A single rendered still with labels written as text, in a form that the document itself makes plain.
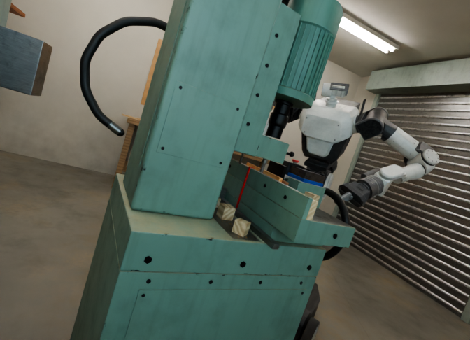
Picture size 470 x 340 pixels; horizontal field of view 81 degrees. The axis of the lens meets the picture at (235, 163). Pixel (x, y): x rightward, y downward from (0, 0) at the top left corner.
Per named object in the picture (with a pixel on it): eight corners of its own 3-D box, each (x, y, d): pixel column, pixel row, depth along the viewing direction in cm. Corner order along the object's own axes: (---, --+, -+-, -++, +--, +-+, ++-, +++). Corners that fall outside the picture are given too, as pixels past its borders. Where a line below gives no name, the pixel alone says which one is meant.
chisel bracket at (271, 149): (282, 168, 91) (289, 144, 91) (247, 159, 85) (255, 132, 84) (269, 163, 98) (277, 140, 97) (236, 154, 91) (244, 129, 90)
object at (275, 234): (322, 246, 85) (326, 234, 84) (268, 241, 74) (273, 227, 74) (256, 201, 119) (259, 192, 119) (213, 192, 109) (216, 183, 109)
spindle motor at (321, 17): (322, 112, 87) (357, 13, 84) (279, 92, 78) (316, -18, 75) (288, 108, 102) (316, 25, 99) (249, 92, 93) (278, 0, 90)
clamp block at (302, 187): (319, 211, 101) (326, 188, 100) (292, 206, 94) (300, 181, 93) (293, 198, 114) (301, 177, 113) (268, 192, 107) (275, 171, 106)
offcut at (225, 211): (231, 221, 81) (236, 208, 81) (221, 220, 79) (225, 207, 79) (226, 215, 84) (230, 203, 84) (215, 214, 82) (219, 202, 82)
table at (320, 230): (370, 250, 81) (377, 231, 81) (294, 243, 66) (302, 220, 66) (261, 187, 134) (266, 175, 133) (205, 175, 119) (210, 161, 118)
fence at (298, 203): (305, 220, 67) (313, 199, 66) (301, 219, 66) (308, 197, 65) (213, 163, 119) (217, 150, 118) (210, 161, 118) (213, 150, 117)
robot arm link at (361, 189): (359, 214, 111) (379, 204, 115) (364, 196, 105) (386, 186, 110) (336, 196, 120) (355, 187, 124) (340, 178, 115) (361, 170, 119)
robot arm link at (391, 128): (385, 133, 141) (364, 117, 143) (399, 121, 134) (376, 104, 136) (381, 144, 133) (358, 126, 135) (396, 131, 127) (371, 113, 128)
